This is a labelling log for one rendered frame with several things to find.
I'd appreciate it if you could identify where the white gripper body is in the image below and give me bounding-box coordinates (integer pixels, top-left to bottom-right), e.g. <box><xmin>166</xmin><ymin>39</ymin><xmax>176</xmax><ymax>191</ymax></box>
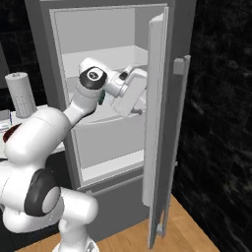
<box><xmin>112</xmin><ymin>68</ymin><xmax>149</xmax><ymax>119</ymax></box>

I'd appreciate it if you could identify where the grey fridge door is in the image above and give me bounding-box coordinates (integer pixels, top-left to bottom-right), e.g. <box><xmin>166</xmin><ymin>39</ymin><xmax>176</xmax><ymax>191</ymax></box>
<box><xmin>141</xmin><ymin>6</ymin><xmax>192</xmax><ymax>250</ymax></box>

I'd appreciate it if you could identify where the grey fridge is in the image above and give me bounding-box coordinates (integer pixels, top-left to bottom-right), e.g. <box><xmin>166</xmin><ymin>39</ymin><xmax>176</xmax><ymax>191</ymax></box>
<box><xmin>24</xmin><ymin>0</ymin><xmax>198</xmax><ymax>244</ymax></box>

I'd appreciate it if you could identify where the grey fridge drawer front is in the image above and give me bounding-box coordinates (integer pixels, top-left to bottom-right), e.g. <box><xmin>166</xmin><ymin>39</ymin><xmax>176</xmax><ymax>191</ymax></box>
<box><xmin>78</xmin><ymin>174</ymin><xmax>153</xmax><ymax>244</ymax></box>

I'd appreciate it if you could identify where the dark red bowl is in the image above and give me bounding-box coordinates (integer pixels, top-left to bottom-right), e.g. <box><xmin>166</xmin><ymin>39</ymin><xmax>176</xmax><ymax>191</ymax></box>
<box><xmin>2</xmin><ymin>123</ymin><xmax>24</xmax><ymax>144</ymax></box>

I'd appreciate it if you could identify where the small green item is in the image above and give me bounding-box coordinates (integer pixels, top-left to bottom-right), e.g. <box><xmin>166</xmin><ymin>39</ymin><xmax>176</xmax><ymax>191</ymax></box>
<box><xmin>98</xmin><ymin>90</ymin><xmax>106</xmax><ymax>106</ymax></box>

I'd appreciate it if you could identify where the white paper towel roll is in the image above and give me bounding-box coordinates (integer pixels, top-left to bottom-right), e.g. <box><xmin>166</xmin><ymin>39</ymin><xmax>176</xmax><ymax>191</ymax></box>
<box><xmin>4</xmin><ymin>71</ymin><xmax>38</xmax><ymax>119</ymax></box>

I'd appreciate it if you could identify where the small pale box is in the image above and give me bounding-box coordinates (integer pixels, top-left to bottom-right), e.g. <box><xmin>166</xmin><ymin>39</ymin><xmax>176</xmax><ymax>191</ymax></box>
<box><xmin>0</xmin><ymin>109</ymin><xmax>13</xmax><ymax>133</ymax></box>

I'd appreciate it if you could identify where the grey fridge door handle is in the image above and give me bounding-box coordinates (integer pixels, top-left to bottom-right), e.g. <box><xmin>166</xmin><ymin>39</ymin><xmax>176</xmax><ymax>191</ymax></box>
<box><xmin>157</xmin><ymin>54</ymin><xmax>192</xmax><ymax>238</ymax></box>

